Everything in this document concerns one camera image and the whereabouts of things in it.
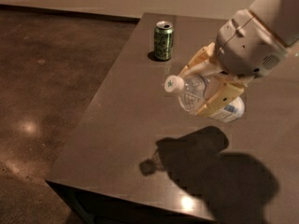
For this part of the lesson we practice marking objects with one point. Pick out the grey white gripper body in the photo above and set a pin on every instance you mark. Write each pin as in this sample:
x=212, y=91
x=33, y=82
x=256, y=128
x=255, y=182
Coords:
x=249, y=46

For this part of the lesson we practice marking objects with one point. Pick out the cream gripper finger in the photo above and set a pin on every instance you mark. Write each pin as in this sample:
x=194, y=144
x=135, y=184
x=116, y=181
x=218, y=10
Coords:
x=221, y=91
x=205, y=63

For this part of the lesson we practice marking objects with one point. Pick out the clear blue-label plastic bottle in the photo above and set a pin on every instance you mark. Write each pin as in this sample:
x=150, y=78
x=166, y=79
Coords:
x=190, y=92

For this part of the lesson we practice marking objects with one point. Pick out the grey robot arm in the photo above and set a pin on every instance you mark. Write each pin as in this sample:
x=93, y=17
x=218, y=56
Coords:
x=280, y=18

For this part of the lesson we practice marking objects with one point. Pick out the green soda can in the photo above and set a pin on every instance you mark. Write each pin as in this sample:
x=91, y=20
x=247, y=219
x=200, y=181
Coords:
x=163, y=40

